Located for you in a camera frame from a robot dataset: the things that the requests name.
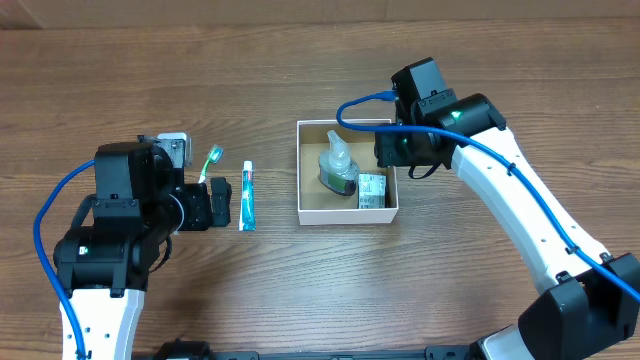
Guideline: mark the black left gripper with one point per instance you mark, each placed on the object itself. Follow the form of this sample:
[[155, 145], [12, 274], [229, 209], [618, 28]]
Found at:
[[202, 216]]

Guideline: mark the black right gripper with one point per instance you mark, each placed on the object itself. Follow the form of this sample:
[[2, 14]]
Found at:
[[389, 152]]

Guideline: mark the blue toothpaste tube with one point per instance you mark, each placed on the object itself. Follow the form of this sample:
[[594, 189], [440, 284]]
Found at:
[[247, 220]]

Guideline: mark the green white packet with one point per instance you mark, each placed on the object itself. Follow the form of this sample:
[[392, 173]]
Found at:
[[371, 191]]

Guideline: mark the clear pump bottle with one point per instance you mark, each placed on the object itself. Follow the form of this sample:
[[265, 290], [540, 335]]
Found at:
[[337, 170]]

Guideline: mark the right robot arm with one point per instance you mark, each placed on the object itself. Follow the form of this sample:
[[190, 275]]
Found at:
[[588, 299]]

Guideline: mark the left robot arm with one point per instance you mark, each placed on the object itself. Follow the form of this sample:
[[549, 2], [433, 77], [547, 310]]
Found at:
[[122, 233]]

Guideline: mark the green white toothbrush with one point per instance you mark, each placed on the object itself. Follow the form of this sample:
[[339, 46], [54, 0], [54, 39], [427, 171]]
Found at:
[[213, 157]]

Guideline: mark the white cardboard box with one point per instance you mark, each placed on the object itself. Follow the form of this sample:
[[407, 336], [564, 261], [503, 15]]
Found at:
[[318, 205]]

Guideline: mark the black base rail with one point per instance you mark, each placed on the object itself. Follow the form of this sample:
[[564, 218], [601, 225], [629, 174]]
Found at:
[[195, 350]]

